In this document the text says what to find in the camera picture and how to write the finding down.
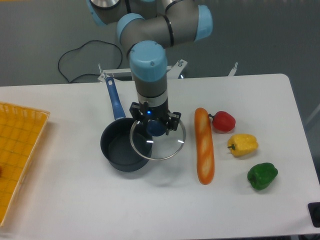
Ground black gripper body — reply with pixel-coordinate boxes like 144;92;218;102
137;100;170;125

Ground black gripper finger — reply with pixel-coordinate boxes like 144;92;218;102
129;102;148;133
164;112;182;136

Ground glass lid with blue knob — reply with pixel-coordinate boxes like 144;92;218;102
129;120;186;161

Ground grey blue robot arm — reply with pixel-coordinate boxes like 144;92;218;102
87;0;213;137

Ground red bell pepper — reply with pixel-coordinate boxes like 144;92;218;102
208;111;236;133

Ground orange baguette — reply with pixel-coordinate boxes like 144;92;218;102
194;107;215;185

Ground yellow bell pepper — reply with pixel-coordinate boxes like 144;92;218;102
227;133;259;157

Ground green bell pepper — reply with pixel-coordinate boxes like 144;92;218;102
247;162;278;191

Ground yellow plastic basket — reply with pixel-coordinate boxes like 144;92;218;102
0;102;50;226

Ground black device at table edge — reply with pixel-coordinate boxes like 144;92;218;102
307;202;320;228

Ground blue saucepan with handle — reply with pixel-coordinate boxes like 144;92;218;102
100;77;149;172

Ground black cable on floor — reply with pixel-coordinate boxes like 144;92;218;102
57;39;124;84

